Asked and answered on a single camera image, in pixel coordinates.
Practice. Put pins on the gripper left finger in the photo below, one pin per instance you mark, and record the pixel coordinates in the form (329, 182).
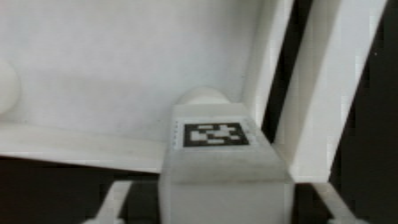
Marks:
(107, 215)

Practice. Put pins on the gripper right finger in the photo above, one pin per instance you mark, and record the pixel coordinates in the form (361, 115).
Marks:
(342, 213)

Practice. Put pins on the white square tabletop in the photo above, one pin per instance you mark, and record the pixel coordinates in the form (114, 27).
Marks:
(102, 59)

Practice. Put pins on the white U-shaped fence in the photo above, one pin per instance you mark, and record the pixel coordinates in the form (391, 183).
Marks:
(333, 53)

